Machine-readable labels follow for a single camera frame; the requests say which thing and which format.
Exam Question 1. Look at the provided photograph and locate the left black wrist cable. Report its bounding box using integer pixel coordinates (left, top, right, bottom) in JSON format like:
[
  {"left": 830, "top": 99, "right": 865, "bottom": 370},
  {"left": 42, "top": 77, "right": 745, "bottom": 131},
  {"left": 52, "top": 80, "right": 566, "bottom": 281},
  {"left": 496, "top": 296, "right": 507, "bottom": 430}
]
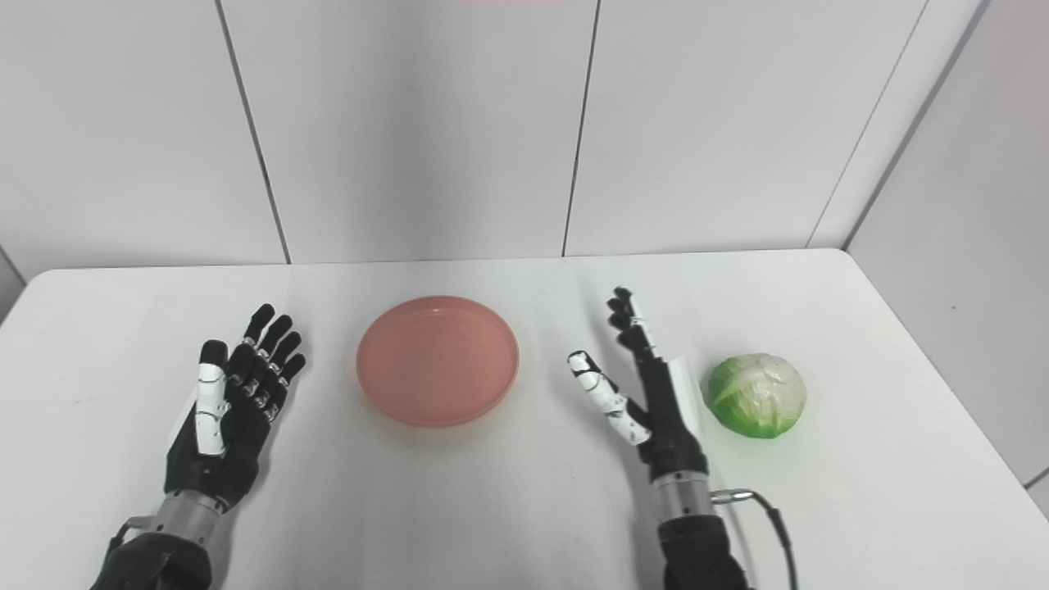
[{"left": 107, "top": 518, "right": 152, "bottom": 551}]

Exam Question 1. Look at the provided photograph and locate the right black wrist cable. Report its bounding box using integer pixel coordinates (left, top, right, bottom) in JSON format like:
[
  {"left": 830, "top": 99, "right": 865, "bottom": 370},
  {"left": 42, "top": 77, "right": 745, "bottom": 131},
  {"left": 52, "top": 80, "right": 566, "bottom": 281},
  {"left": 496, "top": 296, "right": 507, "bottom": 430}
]
[{"left": 711, "top": 488, "right": 800, "bottom": 590}]

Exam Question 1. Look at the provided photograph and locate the green white cabbage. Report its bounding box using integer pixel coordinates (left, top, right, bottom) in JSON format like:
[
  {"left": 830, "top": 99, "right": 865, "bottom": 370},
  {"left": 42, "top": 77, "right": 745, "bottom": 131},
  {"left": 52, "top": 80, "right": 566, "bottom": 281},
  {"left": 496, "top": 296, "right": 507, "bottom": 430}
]
[{"left": 703, "top": 353, "right": 808, "bottom": 440}]

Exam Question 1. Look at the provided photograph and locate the pink round plate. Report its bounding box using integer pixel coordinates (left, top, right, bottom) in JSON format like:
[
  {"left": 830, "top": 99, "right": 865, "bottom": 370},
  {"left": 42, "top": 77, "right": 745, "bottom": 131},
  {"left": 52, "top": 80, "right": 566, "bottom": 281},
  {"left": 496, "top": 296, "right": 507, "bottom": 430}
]
[{"left": 356, "top": 296, "right": 520, "bottom": 429}]

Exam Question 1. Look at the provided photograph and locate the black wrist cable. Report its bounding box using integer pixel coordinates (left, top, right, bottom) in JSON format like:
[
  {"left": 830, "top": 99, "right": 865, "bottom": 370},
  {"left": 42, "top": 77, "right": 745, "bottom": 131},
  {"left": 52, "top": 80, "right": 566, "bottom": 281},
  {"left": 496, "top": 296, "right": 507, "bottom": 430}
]
[
  {"left": 107, "top": 518, "right": 152, "bottom": 551},
  {"left": 711, "top": 488, "right": 800, "bottom": 590}
]

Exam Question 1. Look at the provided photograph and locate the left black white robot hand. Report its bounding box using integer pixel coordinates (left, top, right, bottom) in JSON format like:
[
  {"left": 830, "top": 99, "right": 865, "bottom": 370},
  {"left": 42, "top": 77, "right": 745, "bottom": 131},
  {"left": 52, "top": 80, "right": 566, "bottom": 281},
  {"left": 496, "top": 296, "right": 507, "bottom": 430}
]
[{"left": 163, "top": 303, "right": 307, "bottom": 513}]

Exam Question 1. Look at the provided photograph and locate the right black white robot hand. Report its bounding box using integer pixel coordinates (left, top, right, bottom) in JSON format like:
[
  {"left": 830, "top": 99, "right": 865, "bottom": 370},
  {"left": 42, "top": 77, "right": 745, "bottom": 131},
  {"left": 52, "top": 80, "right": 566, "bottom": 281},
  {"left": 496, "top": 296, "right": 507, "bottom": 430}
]
[{"left": 567, "top": 286, "right": 711, "bottom": 484}]

